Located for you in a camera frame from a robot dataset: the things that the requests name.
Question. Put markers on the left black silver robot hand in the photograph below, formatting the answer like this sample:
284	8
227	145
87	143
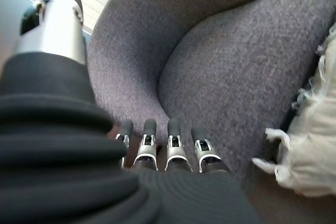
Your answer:
65	169

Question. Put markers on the white fringed cushion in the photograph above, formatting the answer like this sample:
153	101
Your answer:
315	142

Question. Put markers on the grey fabric armchair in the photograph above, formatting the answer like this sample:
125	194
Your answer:
210	64

